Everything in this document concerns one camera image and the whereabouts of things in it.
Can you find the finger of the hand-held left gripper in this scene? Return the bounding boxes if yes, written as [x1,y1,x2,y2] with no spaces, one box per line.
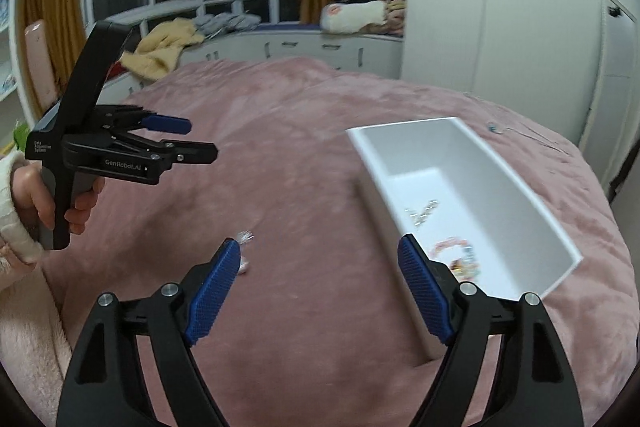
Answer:
[112,132,219,166]
[97,104,193,134]

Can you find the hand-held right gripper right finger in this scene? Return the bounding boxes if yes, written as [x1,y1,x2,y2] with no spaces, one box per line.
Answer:
[396,233,586,427]

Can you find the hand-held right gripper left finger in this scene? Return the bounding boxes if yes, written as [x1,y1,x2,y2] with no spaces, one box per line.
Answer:
[56,237,246,427]

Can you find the colourful bead bracelet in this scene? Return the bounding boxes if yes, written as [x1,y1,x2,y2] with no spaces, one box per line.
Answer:
[432,238,482,284]

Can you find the pearl cluster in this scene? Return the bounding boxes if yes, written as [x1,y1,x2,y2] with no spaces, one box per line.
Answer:
[406,199,442,226]

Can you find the white rectangular box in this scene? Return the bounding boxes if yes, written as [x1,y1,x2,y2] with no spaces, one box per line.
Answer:
[346,117,584,363]

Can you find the person's left hand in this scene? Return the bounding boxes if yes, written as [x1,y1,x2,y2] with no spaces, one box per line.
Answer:
[10,164,107,236]

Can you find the pink chair back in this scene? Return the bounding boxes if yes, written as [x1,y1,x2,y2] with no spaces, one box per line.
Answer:
[24,21,64,114]

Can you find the yellow fleece blanket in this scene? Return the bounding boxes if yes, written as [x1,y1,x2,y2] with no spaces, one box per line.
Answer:
[120,18,206,82]

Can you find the white open shelf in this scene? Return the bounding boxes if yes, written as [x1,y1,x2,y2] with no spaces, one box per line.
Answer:
[0,0,32,142]

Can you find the pink fluffy blanket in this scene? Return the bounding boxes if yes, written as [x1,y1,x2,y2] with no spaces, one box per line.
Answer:
[30,57,629,427]

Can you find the grey clothes pile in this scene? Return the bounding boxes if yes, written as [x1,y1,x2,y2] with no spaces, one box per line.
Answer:
[192,12,262,36]

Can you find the white drawer cabinet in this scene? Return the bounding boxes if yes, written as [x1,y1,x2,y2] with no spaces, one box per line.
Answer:
[100,27,404,108]

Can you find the pink fluffy robe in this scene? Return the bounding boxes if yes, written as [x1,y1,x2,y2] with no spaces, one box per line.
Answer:
[0,252,76,415]

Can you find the white flower print pillow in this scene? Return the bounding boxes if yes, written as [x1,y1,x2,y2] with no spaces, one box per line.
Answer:
[320,2,389,34]

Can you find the pile of plush clothes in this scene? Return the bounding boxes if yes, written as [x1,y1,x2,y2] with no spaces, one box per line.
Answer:
[367,0,407,36]

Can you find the white framed standing mirror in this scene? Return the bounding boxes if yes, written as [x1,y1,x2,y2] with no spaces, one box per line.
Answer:
[582,0,640,188]

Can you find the thin silver necklace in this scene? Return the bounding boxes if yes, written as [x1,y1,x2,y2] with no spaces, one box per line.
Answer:
[465,94,572,154]

